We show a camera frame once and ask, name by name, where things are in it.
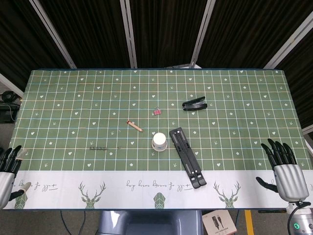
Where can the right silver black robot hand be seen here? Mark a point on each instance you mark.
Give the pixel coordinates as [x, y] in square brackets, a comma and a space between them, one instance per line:
[291, 181]

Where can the green grid deer tablecloth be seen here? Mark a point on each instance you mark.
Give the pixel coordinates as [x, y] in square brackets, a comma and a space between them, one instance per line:
[156, 147]

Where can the white paper cup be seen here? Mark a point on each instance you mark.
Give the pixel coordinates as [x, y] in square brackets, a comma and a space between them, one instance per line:
[159, 142]

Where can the short wooden pencil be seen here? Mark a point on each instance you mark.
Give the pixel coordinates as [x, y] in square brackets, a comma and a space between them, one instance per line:
[134, 125]

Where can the black stapler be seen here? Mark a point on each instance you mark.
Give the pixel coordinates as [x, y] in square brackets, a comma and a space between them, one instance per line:
[194, 104]

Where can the grey aluminium partition post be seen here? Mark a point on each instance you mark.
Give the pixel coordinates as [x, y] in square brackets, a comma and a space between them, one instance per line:
[11, 84]
[201, 34]
[129, 34]
[53, 34]
[291, 41]

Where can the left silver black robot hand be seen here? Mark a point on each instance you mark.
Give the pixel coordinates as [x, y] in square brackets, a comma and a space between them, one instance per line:
[6, 186]

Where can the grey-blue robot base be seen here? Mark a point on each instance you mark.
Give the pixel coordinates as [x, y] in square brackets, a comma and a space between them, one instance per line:
[151, 224]

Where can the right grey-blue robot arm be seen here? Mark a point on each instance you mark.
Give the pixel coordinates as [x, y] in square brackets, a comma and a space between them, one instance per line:
[302, 219]

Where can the black floor equipment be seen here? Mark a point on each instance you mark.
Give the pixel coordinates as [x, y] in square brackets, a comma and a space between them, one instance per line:
[8, 110]

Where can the black folding laptop stand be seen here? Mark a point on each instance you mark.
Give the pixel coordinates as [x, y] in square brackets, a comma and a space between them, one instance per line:
[188, 159]

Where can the pink binder clip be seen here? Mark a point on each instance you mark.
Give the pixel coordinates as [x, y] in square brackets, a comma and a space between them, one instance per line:
[157, 112]

